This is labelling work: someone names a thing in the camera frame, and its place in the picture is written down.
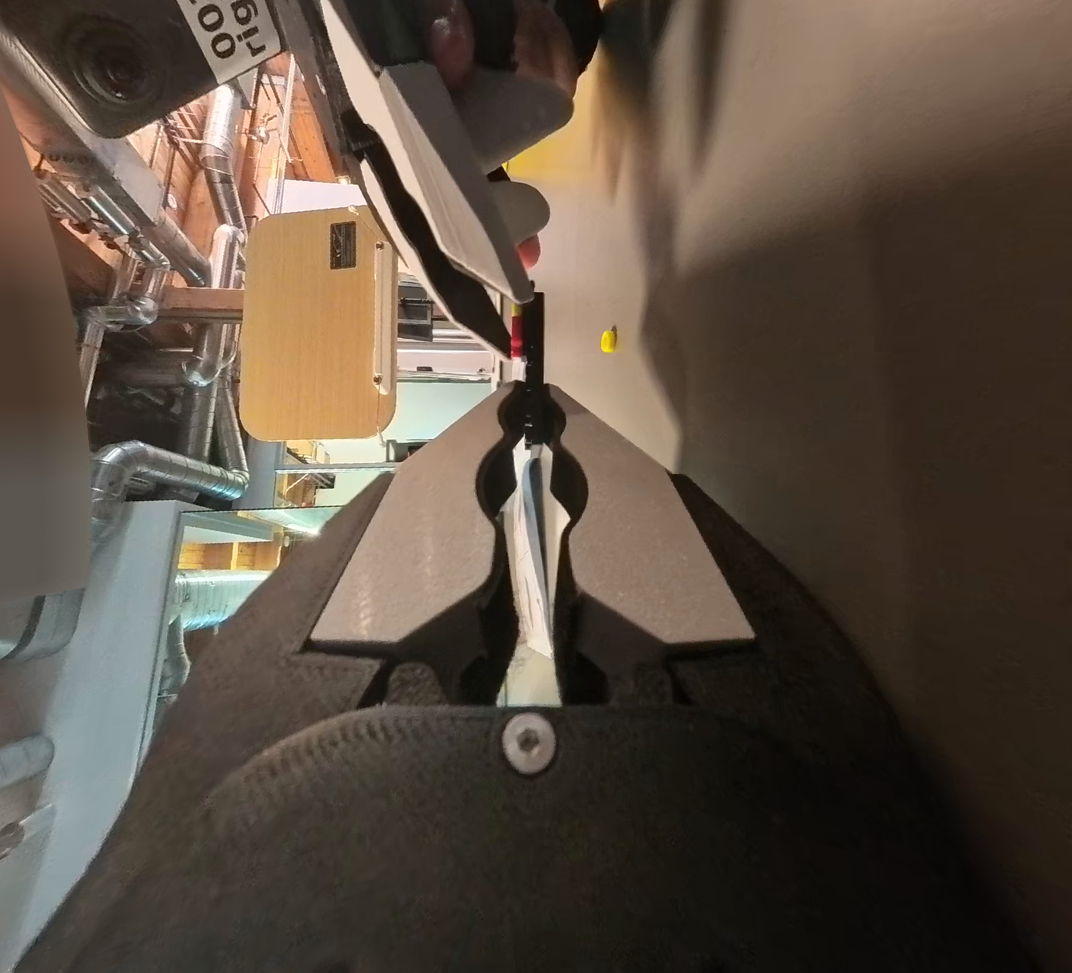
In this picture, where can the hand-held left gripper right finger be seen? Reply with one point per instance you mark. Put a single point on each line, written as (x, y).
(662, 571)

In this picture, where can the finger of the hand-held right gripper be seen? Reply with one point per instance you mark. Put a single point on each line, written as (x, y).
(381, 210)
(452, 194)

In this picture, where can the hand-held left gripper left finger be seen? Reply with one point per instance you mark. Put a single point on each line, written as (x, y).
(410, 554)

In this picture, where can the red lego piece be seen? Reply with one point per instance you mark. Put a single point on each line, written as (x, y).
(517, 334)

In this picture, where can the black lego plate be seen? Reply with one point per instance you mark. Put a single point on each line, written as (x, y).
(534, 353)

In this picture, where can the lego instruction booklet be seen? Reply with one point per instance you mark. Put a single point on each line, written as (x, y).
(532, 562)

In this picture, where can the light wooden table board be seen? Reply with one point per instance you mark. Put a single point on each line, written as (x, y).
(318, 319)

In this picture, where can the silver metal pipes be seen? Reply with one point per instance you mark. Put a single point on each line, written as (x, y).
(117, 202)

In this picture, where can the silver ventilation duct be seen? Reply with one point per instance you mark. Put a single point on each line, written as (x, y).
(219, 143)

